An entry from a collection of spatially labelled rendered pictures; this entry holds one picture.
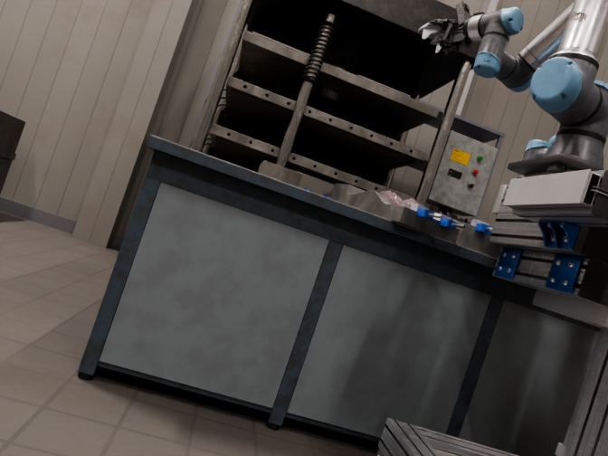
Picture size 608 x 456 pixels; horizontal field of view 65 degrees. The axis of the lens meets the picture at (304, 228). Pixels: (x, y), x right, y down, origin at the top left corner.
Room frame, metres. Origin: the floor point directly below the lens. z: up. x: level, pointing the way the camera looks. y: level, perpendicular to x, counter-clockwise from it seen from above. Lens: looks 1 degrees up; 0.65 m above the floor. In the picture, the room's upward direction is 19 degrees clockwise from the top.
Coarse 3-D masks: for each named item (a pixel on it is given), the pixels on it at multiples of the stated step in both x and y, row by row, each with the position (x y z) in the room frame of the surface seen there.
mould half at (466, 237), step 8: (464, 224) 1.74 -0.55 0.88; (464, 232) 1.74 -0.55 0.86; (472, 232) 1.74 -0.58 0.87; (456, 240) 1.76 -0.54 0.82; (464, 240) 1.74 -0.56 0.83; (472, 240) 1.74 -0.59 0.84; (480, 240) 1.75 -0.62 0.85; (488, 240) 1.75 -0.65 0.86; (472, 248) 1.74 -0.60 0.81; (480, 248) 1.75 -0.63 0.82; (488, 248) 1.75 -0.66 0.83; (496, 248) 1.76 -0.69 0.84; (496, 256) 1.76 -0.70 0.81
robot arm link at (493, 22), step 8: (504, 8) 1.38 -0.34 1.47; (512, 8) 1.35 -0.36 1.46; (480, 16) 1.43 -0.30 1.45; (488, 16) 1.40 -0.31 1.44; (496, 16) 1.38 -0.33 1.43; (504, 16) 1.36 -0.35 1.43; (512, 16) 1.34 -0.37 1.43; (520, 16) 1.36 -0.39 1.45; (480, 24) 1.42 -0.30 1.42; (488, 24) 1.40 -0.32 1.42; (496, 24) 1.37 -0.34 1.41; (504, 24) 1.36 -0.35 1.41; (512, 24) 1.35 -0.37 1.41; (520, 24) 1.37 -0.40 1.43; (480, 32) 1.43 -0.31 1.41; (488, 32) 1.45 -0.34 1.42; (504, 32) 1.37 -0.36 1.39; (512, 32) 1.36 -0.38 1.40
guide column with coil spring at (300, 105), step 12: (324, 24) 2.39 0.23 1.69; (324, 36) 2.38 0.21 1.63; (312, 60) 2.38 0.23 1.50; (312, 84) 2.39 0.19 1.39; (300, 96) 2.38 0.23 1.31; (300, 108) 2.38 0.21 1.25; (300, 120) 2.40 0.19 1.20; (288, 132) 2.38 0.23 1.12; (288, 144) 2.38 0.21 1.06; (288, 156) 2.39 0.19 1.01
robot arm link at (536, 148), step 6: (528, 144) 1.76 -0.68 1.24; (534, 144) 1.74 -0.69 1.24; (540, 144) 1.73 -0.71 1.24; (546, 144) 1.73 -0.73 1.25; (528, 150) 1.75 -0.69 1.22; (534, 150) 1.73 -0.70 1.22; (540, 150) 1.72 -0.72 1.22; (546, 150) 1.71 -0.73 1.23; (528, 156) 1.74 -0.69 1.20; (534, 156) 1.73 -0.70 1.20; (540, 156) 1.72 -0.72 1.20
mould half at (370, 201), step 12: (336, 192) 1.99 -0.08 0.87; (348, 192) 1.91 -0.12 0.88; (360, 192) 1.94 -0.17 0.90; (372, 192) 1.76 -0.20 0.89; (348, 204) 1.88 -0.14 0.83; (360, 204) 1.81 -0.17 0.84; (372, 204) 1.74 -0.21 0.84; (384, 204) 1.68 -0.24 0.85; (384, 216) 1.66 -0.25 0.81; (396, 216) 1.60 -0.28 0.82; (408, 216) 1.59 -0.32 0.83; (420, 228) 1.62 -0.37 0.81; (432, 228) 1.64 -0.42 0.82; (444, 228) 1.66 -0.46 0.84; (456, 228) 1.69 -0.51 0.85
